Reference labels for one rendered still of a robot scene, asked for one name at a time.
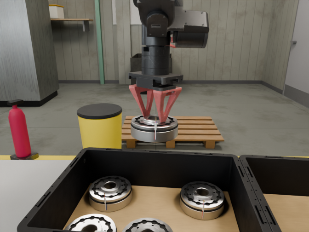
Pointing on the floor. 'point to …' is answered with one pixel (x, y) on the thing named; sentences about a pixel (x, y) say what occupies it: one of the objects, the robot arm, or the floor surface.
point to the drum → (100, 125)
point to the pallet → (201, 133)
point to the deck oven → (26, 53)
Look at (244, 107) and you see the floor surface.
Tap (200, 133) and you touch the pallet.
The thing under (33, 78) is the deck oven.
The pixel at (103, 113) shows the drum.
